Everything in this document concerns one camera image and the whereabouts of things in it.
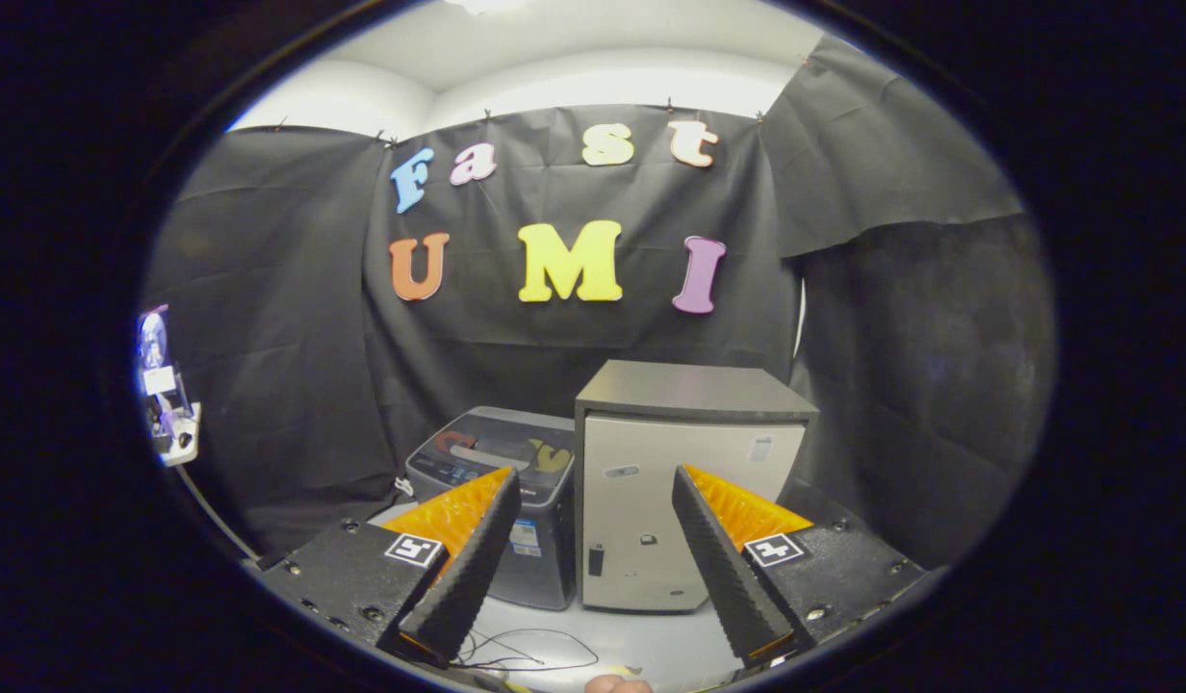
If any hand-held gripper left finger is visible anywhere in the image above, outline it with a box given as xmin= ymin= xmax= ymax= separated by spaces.
xmin=258 ymin=466 xmax=523 ymax=669

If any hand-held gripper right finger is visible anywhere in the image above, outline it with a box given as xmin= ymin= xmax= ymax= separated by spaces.
xmin=672 ymin=464 xmax=927 ymax=670

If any grey washing machine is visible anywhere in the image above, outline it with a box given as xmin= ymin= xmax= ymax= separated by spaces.
xmin=405 ymin=406 xmax=578 ymax=612

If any grey cabinet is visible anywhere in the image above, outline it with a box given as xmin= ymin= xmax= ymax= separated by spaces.
xmin=574 ymin=360 xmax=820 ymax=614

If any black backdrop cloth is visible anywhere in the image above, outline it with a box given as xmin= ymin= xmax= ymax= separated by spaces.
xmin=141 ymin=34 xmax=1056 ymax=569

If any white device on stand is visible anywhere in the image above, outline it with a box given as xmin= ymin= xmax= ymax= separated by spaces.
xmin=136 ymin=304 xmax=259 ymax=567

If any thin black floor cable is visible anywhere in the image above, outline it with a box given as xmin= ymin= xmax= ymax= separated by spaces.
xmin=453 ymin=628 xmax=602 ymax=673

